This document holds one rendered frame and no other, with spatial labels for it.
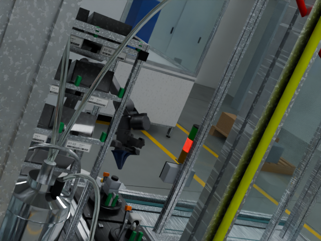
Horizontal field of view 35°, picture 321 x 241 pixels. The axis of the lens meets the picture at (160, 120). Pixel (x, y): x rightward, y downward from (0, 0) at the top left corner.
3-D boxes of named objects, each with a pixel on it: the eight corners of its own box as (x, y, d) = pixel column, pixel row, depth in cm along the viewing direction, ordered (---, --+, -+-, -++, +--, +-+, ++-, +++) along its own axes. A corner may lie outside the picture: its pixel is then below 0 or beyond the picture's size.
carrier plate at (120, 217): (67, 188, 207) (69, 183, 207) (118, 196, 220) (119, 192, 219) (83, 221, 188) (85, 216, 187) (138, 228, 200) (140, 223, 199)
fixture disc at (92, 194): (83, 192, 205) (84, 188, 205) (113, 197, 212) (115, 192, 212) (93, 211, 194) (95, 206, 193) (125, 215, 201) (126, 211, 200)
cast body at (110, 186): (101, 187, 203) (107, 172, 201) (111, 189, 205) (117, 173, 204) (108, 198, 196) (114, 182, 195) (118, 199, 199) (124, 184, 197)
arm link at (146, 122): (115, 102, 200) (140, 100, 194) (126, 102, 207) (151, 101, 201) (116, 131, 200) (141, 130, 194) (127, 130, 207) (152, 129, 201)
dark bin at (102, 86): (52, 91, 184) (58, 71, 185) (86, 101, 189) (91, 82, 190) (70, 81, 159) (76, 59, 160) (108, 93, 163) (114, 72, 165)
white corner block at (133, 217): (124, 220, 201) (128, 212, 200) (134, 221, 204) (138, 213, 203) (129, 227, 197) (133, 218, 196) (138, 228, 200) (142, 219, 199)
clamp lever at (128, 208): (120, 225, 186) (124, 204, 187) (125, 225, 187) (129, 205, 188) (125, 227, 183) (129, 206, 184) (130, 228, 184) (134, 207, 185)
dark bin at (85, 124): (38, 130, 188) (43, 111, 189) (71, 139, 193) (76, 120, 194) (53, 126, 162) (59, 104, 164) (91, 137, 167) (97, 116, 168)
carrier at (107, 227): (84, 224, 186) (96, 194, 183) (140, 230, 199) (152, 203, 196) (105, 265, 166) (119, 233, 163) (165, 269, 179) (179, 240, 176)
